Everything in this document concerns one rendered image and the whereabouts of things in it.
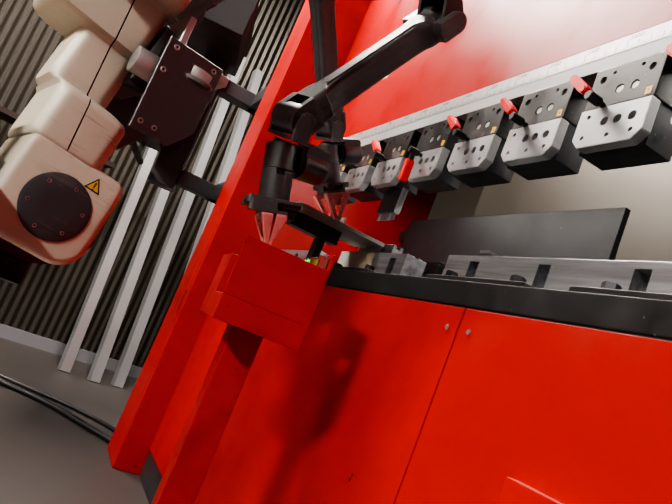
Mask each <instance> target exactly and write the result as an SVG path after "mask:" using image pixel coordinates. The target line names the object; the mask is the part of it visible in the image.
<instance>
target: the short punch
mask: <svg viewBox="0 0 672 504"><path fill-rule="evenodd" d="M408 191H409V190H407V189H405V188H403V187H402V188H396V189H389V190H386V191H385V193H384V196H383V198H382V201H381V203H380V206H379V208H378V211H377V214H379V216H378V218H377V221H387V220H394V218H395V216H396V215H398V214H400V211H401V209H402V206H403V204H404V201H405V199H406V196H407V193H408Z"/></svg>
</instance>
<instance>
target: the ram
mask: <svg viewBox="0 0 672 504"><path fill-rule="evenodd" d="M418 3H419V0H371V3H370V5H369V7H368V10H367V12H366V14H365V17H364V19H363V21H362V24H361V26H360V28H359V31H358V33H357V35H356V38H355V40H354V43H353V45H352V47H351V50H350V52H349V54H348V57H347V59H346V61H345V64H346V63H347V62H349V61H350V60H352V59H353V58H355V57H356V56H358V55H359V54H361V53H362V52H364V51H365V50H367V49H368V48H370V47H371V46H373V45H374V44H376V43H377V42H379V41H380V40H382V39H383V38H385V37H386V36H388V35H389V34H391V33H392V32H394V31H395V30H397V29H398V28H400V27H401V26H402V25H403V18H405V17H407V16H408V15H410V14H411V13H413V12H414V11H416V10H417V9H418ZM463 10H464V13H465V15H466V18H467V23H466V27H465V29H464V30H463V31H462V32H461V33H459V34H458V35H457V36H455V37H454V38H452V39H451V40H450V41H448V42H447V43H442V42H439V43H438V44H437V45H435V46H434V47H432V48H429V49H426V50H425V51H423V52H421V53H420V54H418V55H417V56H415V57H414V58H412V59H411V60H409V61H408V62H406V63H405V64H404V65H402V66H401V67H399V68H398V69H396V70H395V71H393V72H392V73H391V74H389V76H388V77H387V78H385V79H383V80H381V81H379V82H378V83H376V84H375V85H373V86H372V87H371V88H369V89H368V90H366V91H365V92H363V93H362V94H361V95H359V96H358V97H356V98H355V99H353V100H352V101H350V102H349V103H348V104H346V105H345V106H344V107H343V112H345V117H346V130H345V133H344V137H343V138H346V137H349V136H352V135H355V134H357V133H360V132H363V131H366V130H368V129H371V128H374V127H377V126H380V125H382V124H385V123H388V122H391V121H393V120H396V119H399V118H402V117H404V116H407V115H410V114H413V113H416V112H418V111H421V110H424V109H427V108H429V107H432V106H435V105H438V104H440V103H443V102H446V101H449V100H452V99H454V98H457V97H460V96H463V95H465V94H468V93H471V92H474V91H476V90H479V89H482V88H485V87H488V86H490V85H493V84H496V83H499V82H501V81H504V80H507V79H510V78H512V77H515V76H518V75H521V74H524V73H526V72H529V71H532V70H535V69H537V68H540V67H543V66H546V65H549V64H551V63H554V62H557V61H560V60H562V59H565V58H568V57H571V56H573V55H576V54H579V53H582V52H585V51H587V50H590V49H593V48H596V47H598V46H601V45H604V44H607V43H609V42H612V41H615V40H618V39H621V38H623V37H626V36H629V35H632V34H634V33H637V32H640V31H643V30H645V29H648V28H651V27H654V26H657V25H659V24H662V23H665V22H668V21H670V20H672V0H463ZM671 43H672V35H669V36H666V37H663V38H660V39H657V40H654V41H651V42H648V43H645V44H642V45H640V46H637V47H634V48H631V49H628V50H625V51H622V52H619V53H616V54H613V55H610V56H607V57H604V58H601V59H598V60H595V61H592V62H589V63H586V64H583V65H580V66H577V67H574V68H571V69H568V70H565V71H562V72H559V73H557V74H554V75H551V76H548V77H545V78H542V79H539V80H536V81H533V82H530V83H527V84H524V85H521V86H518V87H515V88H512V89H509V90H506V91H503V92H500V93H497V94H494V95H491V96H488V97H485V98H482V99H479V100H476V101H473V102H471V103H468V104H465V105H462V106H459V107H456V108H453V109H450V110H447V111H444V112H441V113H438V114H435V115H432V116H429V117H426V118H423V119H420V120H417V121H414V122H411V123H408V124H405V125H402V126H399V127H396V128H393V129H390V130H388V131H385V132H382V133H379V134H376V135H373V136H370V137H367V138H364V139H361V140H360V141H361V146H364V145H367V144H370V143H371V142H372V140H376V141H380V140H382V141H384V142H385V143H387V142H388V139H389V137H393V136H396V135H399V134H402V133H405V132H408V131H412V130H417V131H418V132H420V133H422V132H423V130H424V127H425V126H428V125H431V124H434V123H437V122H440V121H443V120H447V117H448V116H449V115H452V116H454V117H458V118H460V119H461V120H463V121H466V118H467V116H468V113H469V112H472V111H475V110H478V109H482V108H485V107H488V106H491V105H494V104H498V103H500V100H501V99H502V98H507V99H508V100H510V101H511V102H513V103H514V104H516V105H517V106H519V107H520V106H521V104H522V101H523V98H524V96H525V95H526V94H529V93H532V92H536V91H539V90H542V89H545V88H548V87H552V86H555V85H558V84H561V83H564V82H567V81H570V77H571V76H572V75H577V76H579V77H580V78H581V79H583V80H584V81H585V82H586V83H587V84H588V85H589V86H590V87H591V88H593V85H594V82H595V79H596V77H597V74H598V72H599V71H602V70H606V69H609V68H612V67H615V66H618V65H622V64H625V63H628V62H631V61H634V60H637V59H641V58H644V57H647V56H650V55H653V54H657V53H660V52H663V51H665V50H666V47H667V46H668V44H671Z"/></svg>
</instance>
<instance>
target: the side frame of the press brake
mask: <svg viewBox="0 0 672 504"><path fill-rule="evenodd" d="M370 3H371V0H335V16H336V32H337V49H338V66H339V68H340V67H341V66H343V65H344V64H345V61H346V59H347V57H348V54H349V52H350V50H351V47H352V45H353V43H354V40H355V38H356V35H357V33H358V31H359V28H360V26H361V24H362V21H363V19H364V17H365V14H366V12H367V10H368V7H369V5H370ZM313 83H315V74H314V60H313V47H312V33H311V19H310V8H309V1H308V0H306V1H305V3H304V5H303V7H302V10H301V12H300V14H299V16H298V19H297V21H296V23H295V25H294V28H293V30H292V32H291V34H290V37H289V39H288V41H287V43H286V46H285V48H284V50H283V52H282V55H281V57H280V59H279V61H278V64H277V66H276V68H275V70H274V73H273V75H272V77H271V79H270V82H269V84H268V86H267V88H266V91H265V93H264V95H263V97H262V100H261V102H260V104H259V106H258V109H257V111H256V113H255V115H254V118H253V120H252V122H251V124H250V127H249V129H248V131H247V133H246V136H245V138H244V140H243V142H242V145H241V147H240V149H239V151H238V154H237V156H236V158H235V160H234V163H233V165H232V167H231V169H230V172H229V174H228V176H227V178H226V181H225V183H224V185H223V188H222V190H221V192H220V194H219V197H218V199H217V201H216V203H215V206H214V208H213V210H212V212H211V215H210V217H209V219H208V221H207V224H206V226H205V228H204V230H203V233H202V235H201V237H200V239H199V242H198V244H197V246H196V248H195V251H194V253H193V255H192V257H191V260H190V262H189V264H188V266H187V269H186V271H185V273H184V275H183V278H182V280H181V282H180V284H179V287H178V289H177V291H176V293H175V296H174V298H173V300H172V302H171V305H170V307H169V309H168V311H167V314H166V316H165V318H164V320H163V323H162V325H161V327H160V329H159V332H158V334H157V336H156V338H155V341H154V343H153V345H152V347H151V350H150V352H149V354H148V356H147V359H146V361H145V363H144V365H143V368H142V370H141V372H140V374H139V377H138V379H137V381H136V383H135V386H134V388H133V390H132V392H131V395H130V397H129V399H128V401H127V404H126V406H125V408H124V410H123V413H122V415H121V417H120V419H119V422H118V424H117V426H116V428H115V431H114V433H113V435H112V437H111V440H110V442H109V444H108V447H107V448H108V452H109V456H110V460H111V464H112V467H113V468H115V469H119V470H122V471H126V472H130V473H133V474H137V475H139V474H140V472H141V470H142V467H143V465H144V463H145V460H146V458H147V456H148V453H149V451H150V447H151V445H152V442H153V440H154V438H155V435H156V433H157V431H158V429H159V426H160V424H161V422H162V419H163V417H164V415H165V412H166V410H167V408H168V405H169V403H170V401H171V399H172V396H173V394H174V392H175V389H176V387H177V385H178V382H179V380H180V378H181V375H182V373H183V371H184V369H185V366H186V364H187V362H188V359H189V357H190V355H191V352H192V350H193V348H194V345H195V343H196V341H197V339H198V336H199V334H200V332H201V329H202V327H203V325H204V322H205V320H206V318H207V314H206V313H204V312H202V311H200V308H201V306H202V303H203V301H204V299H205V296H206V294H207V292H208V290H209V287H210V285H211V283H212V280H213V278H214V276H215V274H216V271H217V269H218V267H219V264H220V262H221V260H222V257H223V255H224V254H230V253H234V254H237V255H239V254H240V251H241V249H242V247H243V244H244V242H245V240H246V238H247V235H249V236H251V237H254V238H256V239H258V240H260V241H261V239H260V235H259V232H258V228H257V225H256V222H255V218H254V217H255V211H254V210H249V209H247V205H242V199H243V197H244V196H246V195H247V194H249V193H250V194H256V195H258V192H259V186H260V180H261V174H262V167H263V161H264V155H265V148H266V142H267V141H273V139H274V137H278V138H280V139H283V140H285V141H288V142H291V143H293V144H296V145H298V143H296V142H293V141H291V140H288V139H286V138H283V137H281V136H278V135H276V134H273V133H271V132H268V129H269V126H270V123H271V122H270V120H271V113H272V110H273V107H274V106H275V105H276V104H277V103H278V102H279V101H280V100H282V99H283V98H285V97H286V96H288V95H290V94H291V93H293V92H295V93H298V92H299V91H301V90H302V89H304V88H305V87H307V86H309V85H311V84H313ZM313 186H314V185H311V184H308V183H305V182H302V181H299V180H296V179H293V181H292V187H291V194H290V200H289V201H291V202H303V203H305V204H307V205H309V206H311V207H313V208H315V209H317V210H319V211H321V209H320V208H319V206H318V204H317V203H316V201H315V200H314V197H313V196H316V195H317V191H313ZM436 195H437V193H429V194H427V193H425V192H424V191H422V190H420V189H419V190H418V192H417V195H414V196H406V199H405V201H404V204H403V206H402V209H401V211H400V214H398V215H396V216H395V218H394V220H387V221H377V218H378V216H379V214H377V211H378V208H379V206H380V203H381V201H382V200H376V201H368V202H361V201H359V200H357V199H356V201H355V203H353V204H346V205H345V208H344V211H343V214H342V217H341V218H346V221H345V223H344V224H346V225H348V226H350V227H352V228H354V229H356V230H358V231H360V232H362V233H364V234H366V235H368V236H370V237H372V238H374V239H376V240H378V241H380V242H382V243H384V244H395V245H397V248H401V246H402V243H403V241H400V240H398V239H399V236H400V234H401V231H408V228H409V225H410V223H411V221H412V220H427V218H428V216H429V213H430V210H431V208H432V205H433V203H434V200H435V197H436ZM321 212H322V211H321ZM286 222H287V221H286ZM286 222H285V224H284V225H283V227H282V228H281V230H280V231H279V233H278V234H277V236H276V237H275V239H274V241H273V244H272V246H274V247H276V248H278V249H280V250H309V249H310V247H311V244H312V242H313V239H314V237H311V236H309V235H307V234H305V233H303V232H301V231H299V230H297V229H295V228H293V227H291V226H289V225H287V224H286ZM358 249H359V247H354V246H352V245H350V244H348V243H346V242H344V241H342V240H339V241H338V243H337V246H330V245H328V244H326V243H324V246H323V248H322V252H324V253H326V254H327V255H331V256H332V255H335V256H336V259H335V262H337V261H338V259H339V256H340V254H341V252H342V251H354V252H358Z"/></svg>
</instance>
